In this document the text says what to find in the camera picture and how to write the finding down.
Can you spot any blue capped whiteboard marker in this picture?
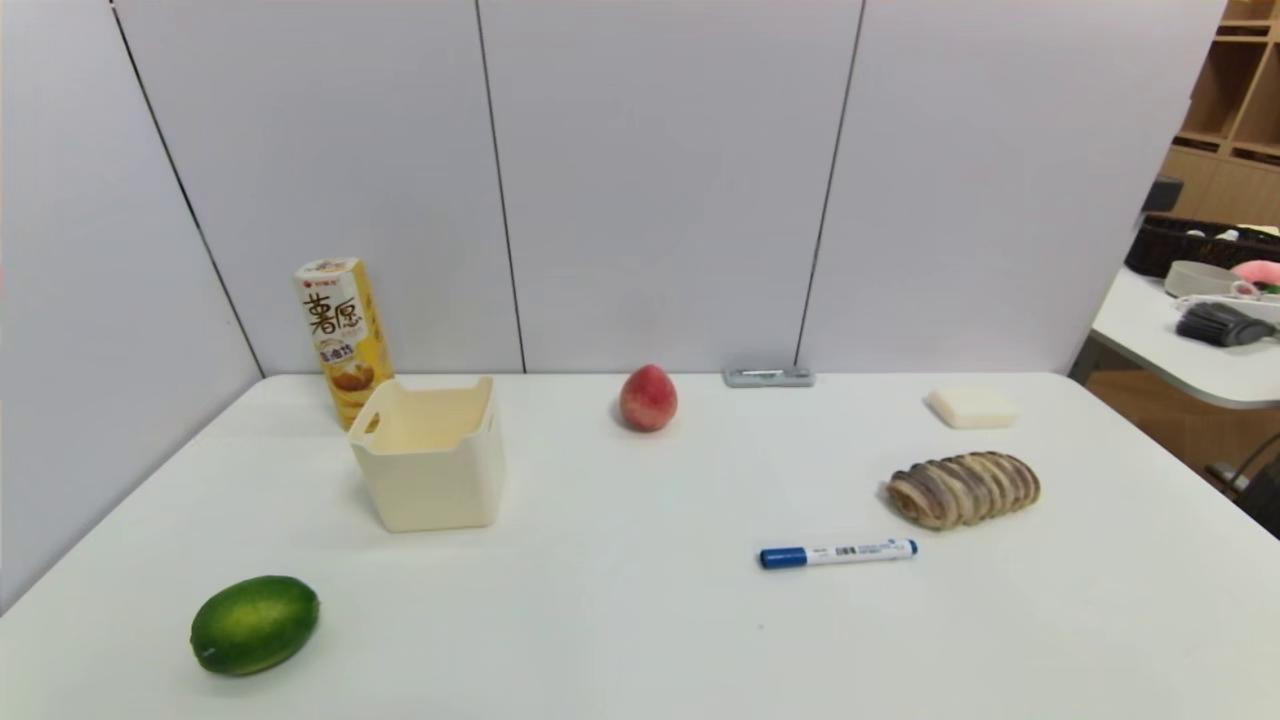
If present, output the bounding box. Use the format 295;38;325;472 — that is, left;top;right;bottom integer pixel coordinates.
758;539;919;571

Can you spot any grey metal table clip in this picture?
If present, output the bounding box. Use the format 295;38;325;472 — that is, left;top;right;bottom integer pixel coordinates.
723;367;816;389

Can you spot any wooden shelf cabinet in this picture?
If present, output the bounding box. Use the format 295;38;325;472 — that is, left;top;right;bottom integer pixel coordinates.
1157;0;1280;227

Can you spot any dark grey brush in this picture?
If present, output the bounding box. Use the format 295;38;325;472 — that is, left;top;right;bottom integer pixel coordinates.
1176;301;1278;349

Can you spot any white soap bar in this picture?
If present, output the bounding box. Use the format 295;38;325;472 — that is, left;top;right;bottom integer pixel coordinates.
925;387;1020;431

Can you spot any black woven basket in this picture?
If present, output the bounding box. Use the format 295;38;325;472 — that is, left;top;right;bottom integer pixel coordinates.
1124;214;1280;281

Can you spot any striped twisted bread loaf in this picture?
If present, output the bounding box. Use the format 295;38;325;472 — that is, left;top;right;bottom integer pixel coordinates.
886;452;1042;531

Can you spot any cream white plastic box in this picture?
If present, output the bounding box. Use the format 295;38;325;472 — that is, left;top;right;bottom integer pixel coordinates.
347;376;507;534

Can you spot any green lime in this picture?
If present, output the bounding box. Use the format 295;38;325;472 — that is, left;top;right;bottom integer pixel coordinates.
190;575;321;677

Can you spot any red peach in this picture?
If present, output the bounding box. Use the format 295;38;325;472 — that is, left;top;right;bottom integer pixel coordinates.
618;364;679;434

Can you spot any yellow potato chips canister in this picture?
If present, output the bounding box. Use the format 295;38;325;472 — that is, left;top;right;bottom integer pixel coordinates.
294;257;396;432

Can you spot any grey bowl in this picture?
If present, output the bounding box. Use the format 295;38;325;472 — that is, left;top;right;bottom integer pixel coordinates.
1164;260;1245;300

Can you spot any white side table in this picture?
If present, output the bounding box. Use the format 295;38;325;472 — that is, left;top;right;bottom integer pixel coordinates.
1068;265;1280;411

